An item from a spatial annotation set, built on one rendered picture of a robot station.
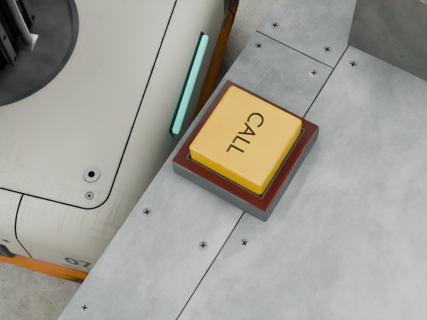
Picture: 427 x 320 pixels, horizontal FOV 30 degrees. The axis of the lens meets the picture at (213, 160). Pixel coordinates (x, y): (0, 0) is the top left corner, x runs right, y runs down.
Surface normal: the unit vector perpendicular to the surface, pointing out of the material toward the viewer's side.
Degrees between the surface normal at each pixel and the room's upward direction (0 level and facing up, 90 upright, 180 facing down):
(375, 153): 0
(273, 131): 0
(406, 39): 90
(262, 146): 0
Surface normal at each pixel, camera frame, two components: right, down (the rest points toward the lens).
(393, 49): -0.52, 0.79
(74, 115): -0.04, -0.41
